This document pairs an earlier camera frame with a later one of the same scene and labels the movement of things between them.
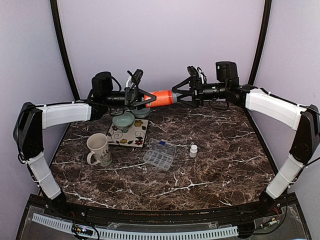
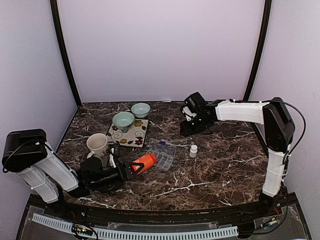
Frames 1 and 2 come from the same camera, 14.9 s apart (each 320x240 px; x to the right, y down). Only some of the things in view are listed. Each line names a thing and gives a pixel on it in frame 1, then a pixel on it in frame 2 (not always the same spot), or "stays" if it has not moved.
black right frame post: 263,40 stays
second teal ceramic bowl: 142,113 stays
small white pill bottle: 193,151 stays
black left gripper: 132,97 to 126,172
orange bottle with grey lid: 164,97 to 148,160
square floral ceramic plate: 135,137 stays
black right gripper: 196,84 to 187,130
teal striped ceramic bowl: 123,122 stays
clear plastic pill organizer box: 161,153 stays
